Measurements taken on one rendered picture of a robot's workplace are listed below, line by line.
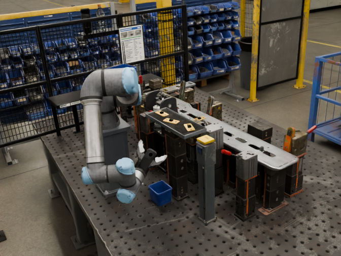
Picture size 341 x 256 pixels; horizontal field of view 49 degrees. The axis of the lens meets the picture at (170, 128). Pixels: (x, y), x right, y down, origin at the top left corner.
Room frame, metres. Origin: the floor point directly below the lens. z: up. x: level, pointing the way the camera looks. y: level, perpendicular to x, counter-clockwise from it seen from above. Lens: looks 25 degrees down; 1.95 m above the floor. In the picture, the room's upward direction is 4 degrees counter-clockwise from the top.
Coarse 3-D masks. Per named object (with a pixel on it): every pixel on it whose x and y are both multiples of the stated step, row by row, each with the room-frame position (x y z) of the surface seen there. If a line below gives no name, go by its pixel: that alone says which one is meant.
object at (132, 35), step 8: (136, 24) 3.11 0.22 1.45; (120, 32) 3.03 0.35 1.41; (128, 32) 3.07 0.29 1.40; (136, 32) 3.10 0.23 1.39; (120, 40) 3.02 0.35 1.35; (128, 40) 3.06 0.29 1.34; (136, 40) 3.10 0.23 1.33; (120, 48) 3.02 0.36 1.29; (128, 48) 3.06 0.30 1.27; (136, 48) 3.10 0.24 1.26; (144, 48) 3.13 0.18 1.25; (128, 56) 3.06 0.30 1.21; (136, 56) 3.09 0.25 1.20; (144, 56) 3.13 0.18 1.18; (128, 64) 3.05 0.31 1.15
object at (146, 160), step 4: (148, 152) 1.51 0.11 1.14; (152, 152) 1.51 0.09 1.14; (156, 152) 1.54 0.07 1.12; (144, 156) 1.51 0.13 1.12; (148, 156) 1.51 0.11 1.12; (152, 156) 1.51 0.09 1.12; (144, 160) 1.51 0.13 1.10; (148, 160) 1.51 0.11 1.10; (152, 160) 1.51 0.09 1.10; (140, 164) 1.50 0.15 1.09; (144, 164) 1.50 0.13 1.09; (148, 164) 1.50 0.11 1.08; (140, 168) 1.50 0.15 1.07; (144, 168) 1.50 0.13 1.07
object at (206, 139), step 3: (207, 135) 1.61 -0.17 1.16; (198, 138) 1.58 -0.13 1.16; (201, 138) 1.58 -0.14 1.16; (204, 138) 1.58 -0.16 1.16; (207, 138) 1.58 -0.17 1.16; (210, 138) 1.57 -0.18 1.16; (201, 141) 1.55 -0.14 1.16; (204, 141) 1.55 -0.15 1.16; (207, 141) 1.55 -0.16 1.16; (210, 141) 1.55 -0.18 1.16; (213, 141) 1.56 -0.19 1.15; (204, 144) 1.54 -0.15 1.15
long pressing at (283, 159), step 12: (180, 108) 2.37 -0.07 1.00; (192, 108) 2.36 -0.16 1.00; (204, 120) 2.15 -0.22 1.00; (216, 120) 2.13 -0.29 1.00; (228, 132) 1.96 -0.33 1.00; (240, 132) 1.95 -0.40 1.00; (228, 144) 1.80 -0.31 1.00; (240, 144) 1.80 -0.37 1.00; (264, 144) 1.78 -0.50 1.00; (264, 156) 1.65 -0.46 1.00; (276, 156) 1.64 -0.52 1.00; (288, 156) 1.64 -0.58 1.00; (276, 168) 1.53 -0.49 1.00
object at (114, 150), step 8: (120, 120) 1.99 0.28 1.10; (120, 128) 1.89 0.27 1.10; (128, 128) 1.90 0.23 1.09; (104, 136) 1.83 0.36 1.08; (112, 136) 1.87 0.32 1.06; (120, 136) 1.89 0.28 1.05; (104, 144) 1.84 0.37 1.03; (112, 144) 1.86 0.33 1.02; (120, 144) 1.89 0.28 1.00; (104, 152) 1.84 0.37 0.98; (112, 152) 1.86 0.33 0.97; (120, 152) 1.88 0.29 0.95; (128, 152) 1.93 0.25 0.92; (112, 160) 1.86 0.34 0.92; (96, 184) 1.93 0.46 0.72; (104, 184) 1.85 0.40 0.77; (112, 184) 1.85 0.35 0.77; (104, 192) 1.84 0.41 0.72; (112, 192) 1.84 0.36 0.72
